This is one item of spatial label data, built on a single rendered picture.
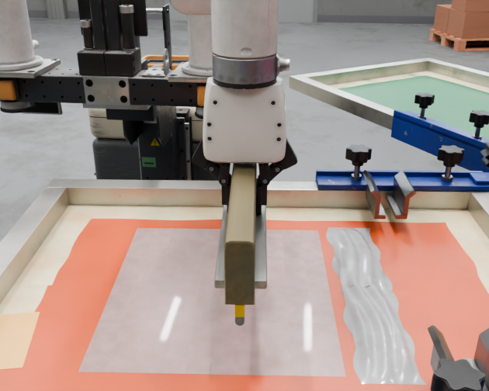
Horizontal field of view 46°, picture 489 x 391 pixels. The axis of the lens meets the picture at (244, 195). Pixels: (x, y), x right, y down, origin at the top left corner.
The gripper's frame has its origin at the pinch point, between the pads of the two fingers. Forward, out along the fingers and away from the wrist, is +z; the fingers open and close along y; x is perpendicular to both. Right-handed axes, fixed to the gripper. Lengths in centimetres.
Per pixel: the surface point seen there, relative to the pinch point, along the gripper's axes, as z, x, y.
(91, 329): 14.0, 10.0, 18.7
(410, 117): 9, -63, -37
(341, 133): 113, -344, -65
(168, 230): 14.2, -15.7, 12.9
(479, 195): 10.7, -23.5, -39.9
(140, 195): 12.3, -24.9, 19.2
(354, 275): 13.2, -1.8, -15.5
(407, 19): 112, -897, -241
